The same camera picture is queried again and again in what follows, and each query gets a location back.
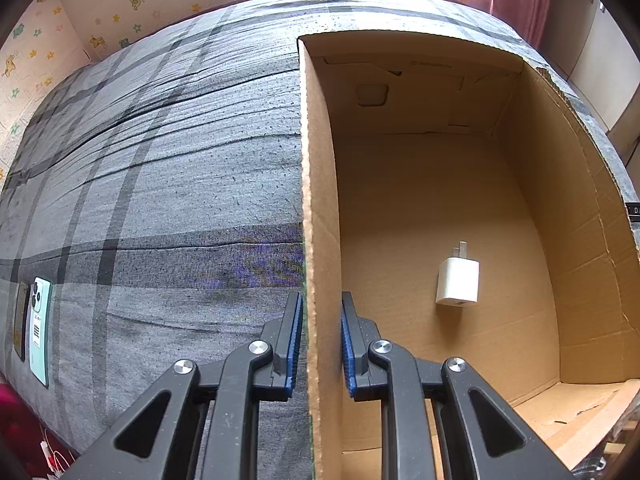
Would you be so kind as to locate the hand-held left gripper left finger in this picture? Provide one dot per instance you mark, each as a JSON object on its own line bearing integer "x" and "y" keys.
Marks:
{"x": 295, "y": 345}

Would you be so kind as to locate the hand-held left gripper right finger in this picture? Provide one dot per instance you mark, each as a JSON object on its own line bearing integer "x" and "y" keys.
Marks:
{"x": 347, "y": 350}

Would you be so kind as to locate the brown cardboard box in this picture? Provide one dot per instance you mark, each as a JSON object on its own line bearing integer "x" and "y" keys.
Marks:
{"x": 425, "y": 200}

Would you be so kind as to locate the small white charger plug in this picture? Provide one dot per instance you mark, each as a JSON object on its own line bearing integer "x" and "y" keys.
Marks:
{"x": 457, "y": 282}

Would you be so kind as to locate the grey plaid bed blanket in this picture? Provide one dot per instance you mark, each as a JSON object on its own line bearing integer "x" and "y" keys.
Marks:
{"x": 175, "y": 185}

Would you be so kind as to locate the mint green smartphone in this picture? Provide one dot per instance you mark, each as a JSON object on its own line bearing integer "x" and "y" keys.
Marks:
{"x": 39, "y": 340}

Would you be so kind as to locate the dark smartphone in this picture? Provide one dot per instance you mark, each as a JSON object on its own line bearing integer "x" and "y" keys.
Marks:
{"x": 20, "y": 320}

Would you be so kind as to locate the magenta cloth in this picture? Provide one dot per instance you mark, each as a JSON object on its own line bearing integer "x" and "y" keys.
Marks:
{"x": 20, "y": 420}

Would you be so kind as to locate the white cabinet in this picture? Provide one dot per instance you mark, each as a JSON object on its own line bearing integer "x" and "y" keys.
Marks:
{"x": 600, "y": 70}

